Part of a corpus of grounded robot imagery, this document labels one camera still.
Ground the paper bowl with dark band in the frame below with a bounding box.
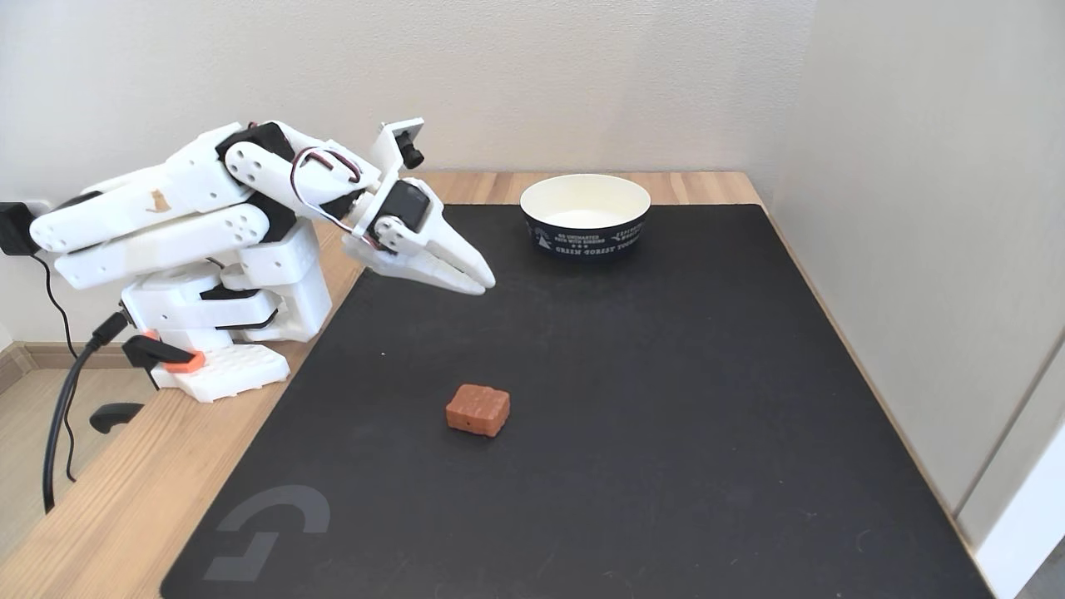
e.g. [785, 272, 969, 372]
[520, 173, 652, 260]

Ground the brown brick toy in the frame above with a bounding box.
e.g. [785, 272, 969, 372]
[445, 384, 511, 438]

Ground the black desk mat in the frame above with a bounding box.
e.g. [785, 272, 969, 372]
[160, 203, 996, 599]

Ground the black and orange clamp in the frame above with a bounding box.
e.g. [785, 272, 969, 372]
[90, 331, 207, 435]

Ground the wooden baseboard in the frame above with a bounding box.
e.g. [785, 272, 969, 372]
[0, 340, 134, 395]

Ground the black power adapter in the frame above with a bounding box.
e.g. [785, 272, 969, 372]
[0, 202, 42, 256]

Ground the small camera on white mount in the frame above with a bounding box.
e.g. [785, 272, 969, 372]
[369, 117, 426, 174]

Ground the red white black servo cable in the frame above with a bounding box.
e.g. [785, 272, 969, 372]
[288, 146, 392, 252]

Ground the thin black cable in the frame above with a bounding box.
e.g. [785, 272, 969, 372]
[30, 252, 80, 483]

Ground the thick black cable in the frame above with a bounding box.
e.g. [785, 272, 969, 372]
[42, 313, 131, 513]

